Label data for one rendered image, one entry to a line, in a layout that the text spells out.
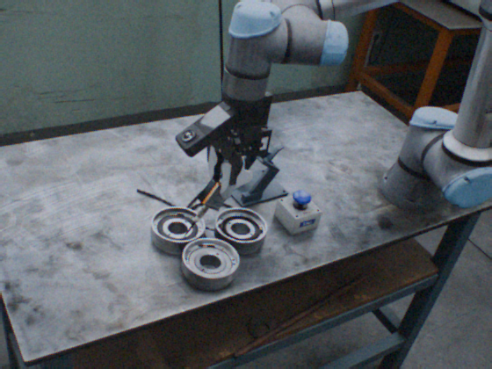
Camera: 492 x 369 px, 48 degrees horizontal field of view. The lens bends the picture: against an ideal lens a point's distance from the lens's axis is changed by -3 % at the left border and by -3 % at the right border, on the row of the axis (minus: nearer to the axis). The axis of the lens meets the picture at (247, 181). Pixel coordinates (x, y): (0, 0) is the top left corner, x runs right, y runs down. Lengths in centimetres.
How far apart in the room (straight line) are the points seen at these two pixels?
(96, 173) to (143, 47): 151
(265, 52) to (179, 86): 204
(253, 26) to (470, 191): 58
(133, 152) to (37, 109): 139
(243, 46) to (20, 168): 64
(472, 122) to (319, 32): 39
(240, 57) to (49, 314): 53
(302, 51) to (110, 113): 201
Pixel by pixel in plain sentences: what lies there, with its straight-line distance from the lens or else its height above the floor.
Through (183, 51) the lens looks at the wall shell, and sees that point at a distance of 285.
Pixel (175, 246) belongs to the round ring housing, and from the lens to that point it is 109.
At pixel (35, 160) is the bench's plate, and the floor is 80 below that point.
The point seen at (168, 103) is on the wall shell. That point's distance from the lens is 295.
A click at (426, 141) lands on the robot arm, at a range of 130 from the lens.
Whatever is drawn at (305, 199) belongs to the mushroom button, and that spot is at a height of 87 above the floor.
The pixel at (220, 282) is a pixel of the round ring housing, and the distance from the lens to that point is 104.
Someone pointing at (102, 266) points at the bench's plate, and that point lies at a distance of 108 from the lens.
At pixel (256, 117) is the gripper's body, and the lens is 99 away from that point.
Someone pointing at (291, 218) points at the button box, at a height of 84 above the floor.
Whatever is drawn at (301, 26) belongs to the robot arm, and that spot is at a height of 126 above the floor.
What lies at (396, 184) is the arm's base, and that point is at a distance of 138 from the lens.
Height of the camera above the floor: 157
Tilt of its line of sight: 35 degrees down
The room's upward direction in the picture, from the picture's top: 11 degrees clockwise
